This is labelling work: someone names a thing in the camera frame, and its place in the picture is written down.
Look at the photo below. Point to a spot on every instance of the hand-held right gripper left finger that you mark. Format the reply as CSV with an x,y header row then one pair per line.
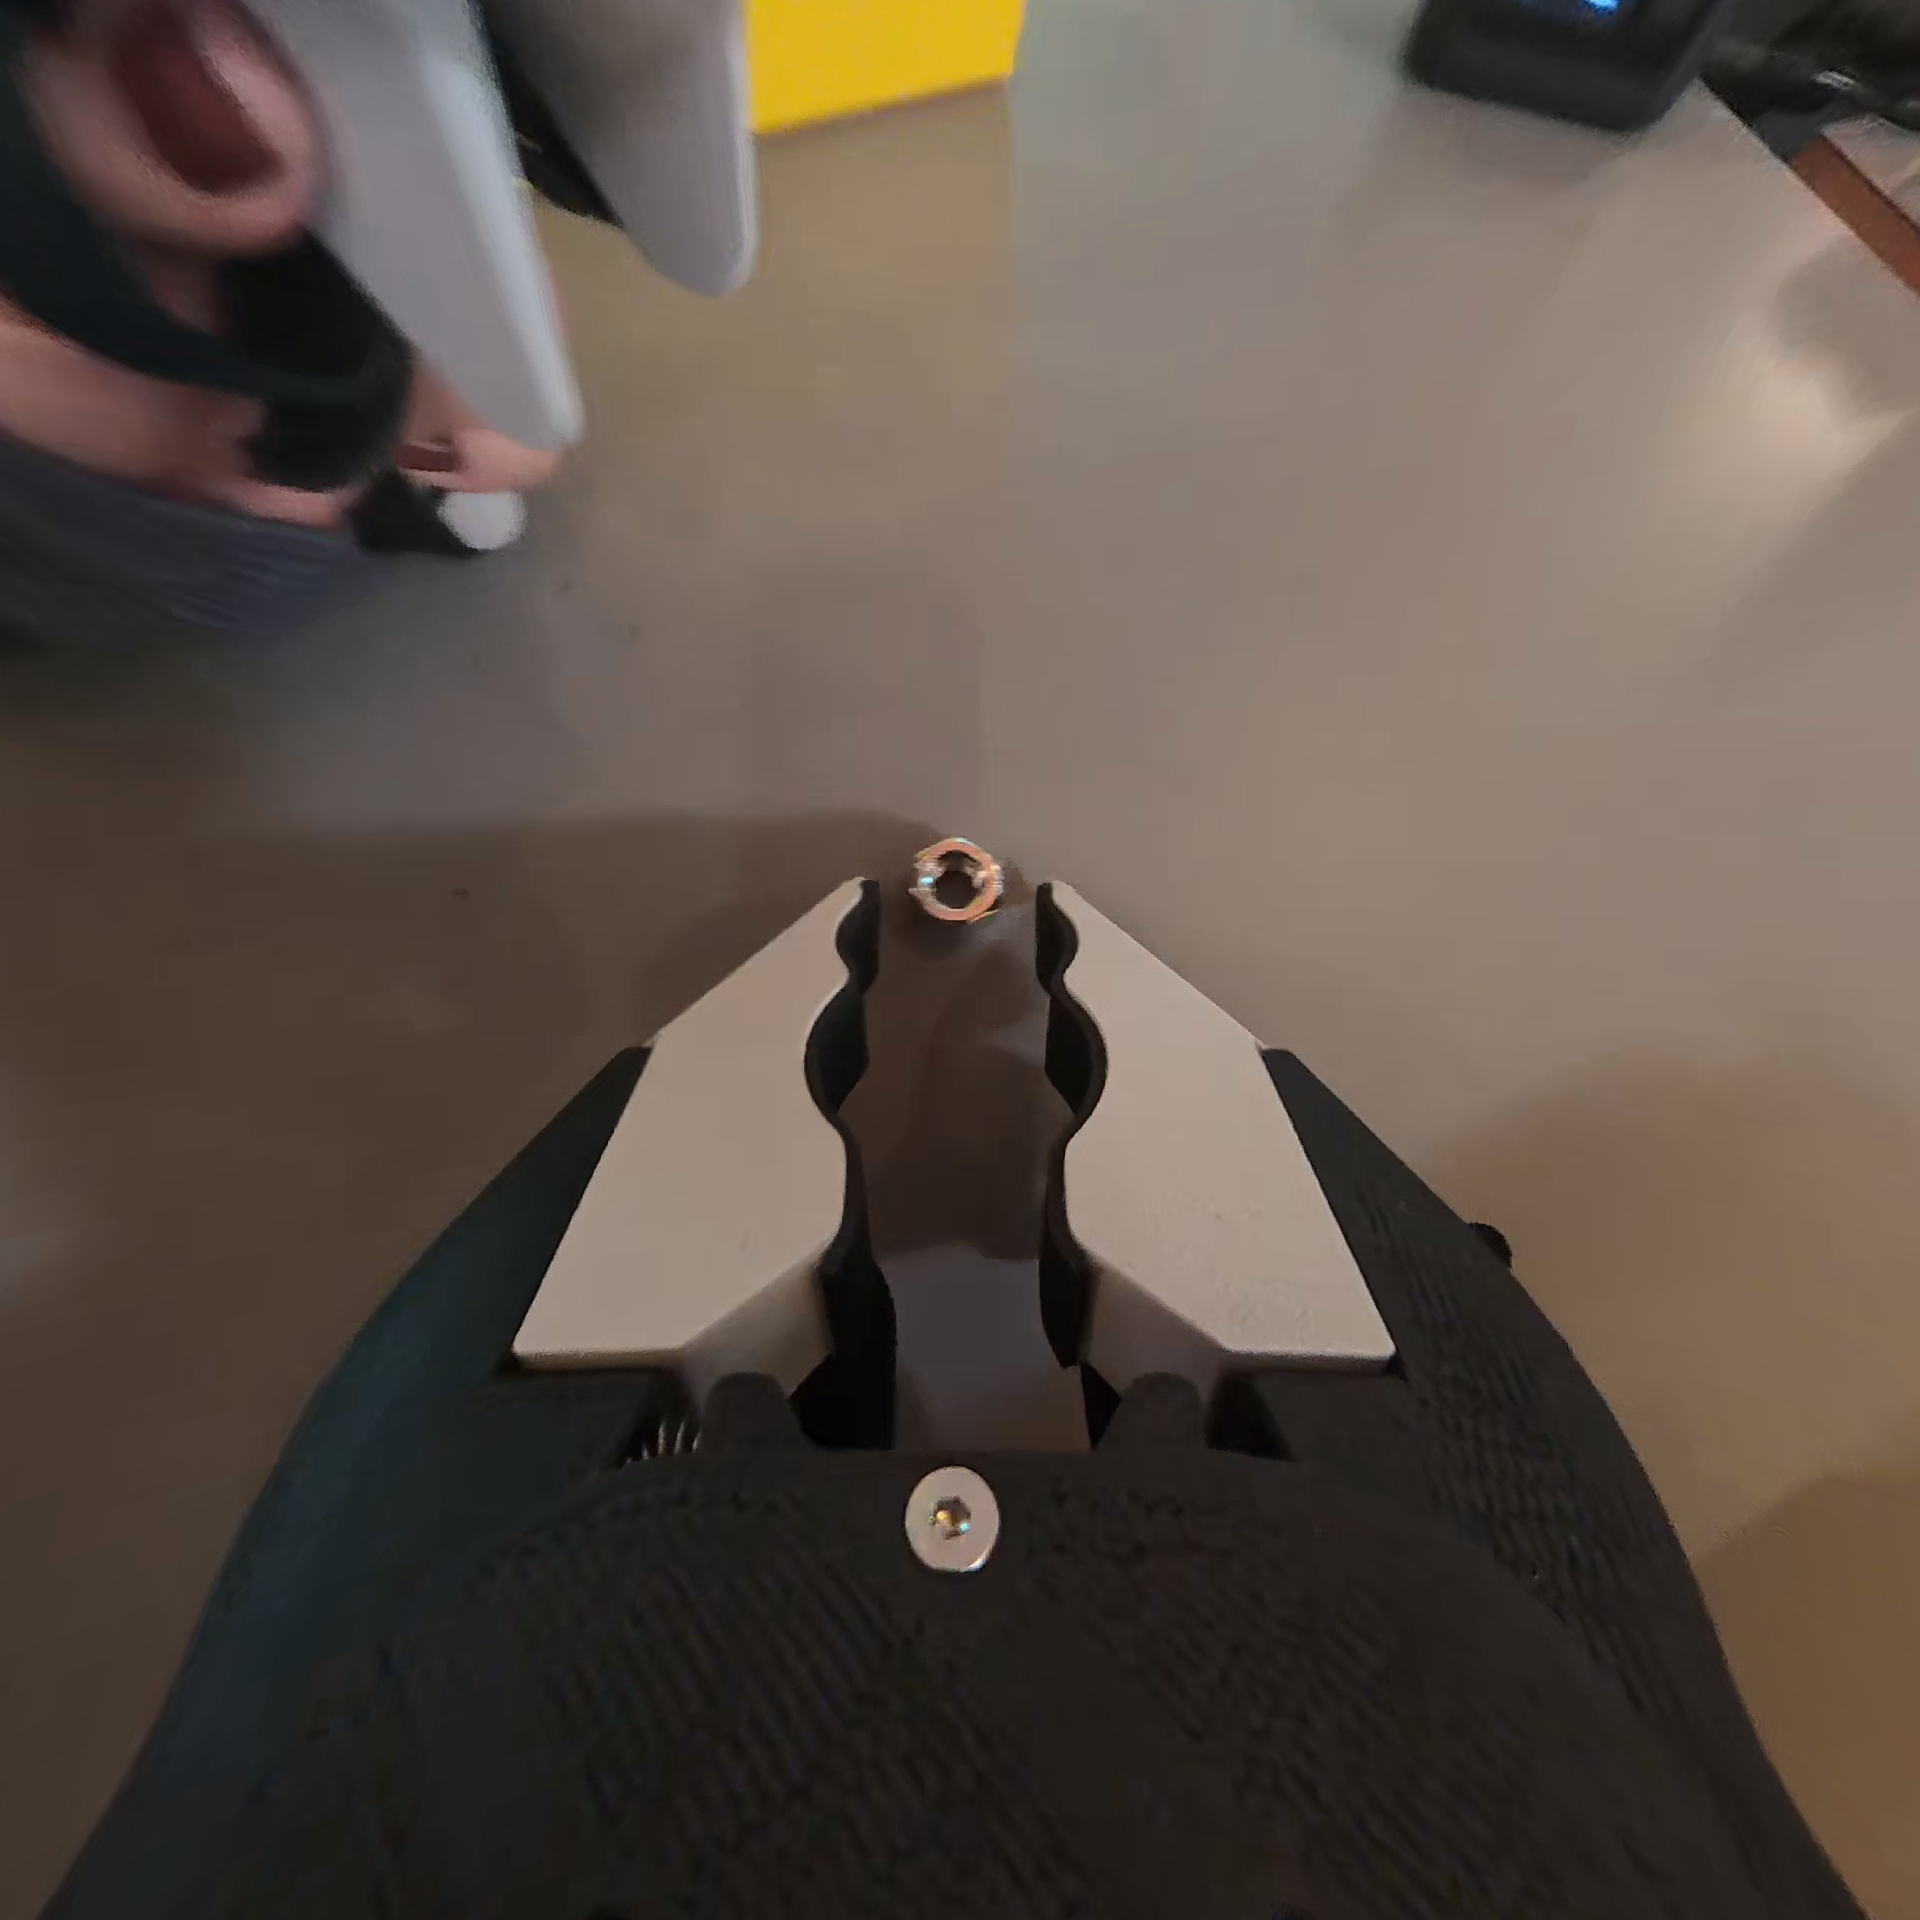
x,y
705,1184

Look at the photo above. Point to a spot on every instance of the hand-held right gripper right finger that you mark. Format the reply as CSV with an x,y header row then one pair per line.
x,y
1215,1184

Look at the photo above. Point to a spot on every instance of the silver metal nut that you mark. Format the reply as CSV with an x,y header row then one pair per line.
x,y
955,884

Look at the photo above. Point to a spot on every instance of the person's left forearm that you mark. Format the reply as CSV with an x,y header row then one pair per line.
x,y
135,570

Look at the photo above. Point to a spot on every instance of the person's left hand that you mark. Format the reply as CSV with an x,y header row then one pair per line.
x,y
195,135

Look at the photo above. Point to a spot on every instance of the yellow plastic bin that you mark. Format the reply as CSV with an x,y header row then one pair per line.
x,y
886,60

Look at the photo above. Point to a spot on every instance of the black electronic device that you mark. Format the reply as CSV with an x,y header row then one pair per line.
x,y
1559,76

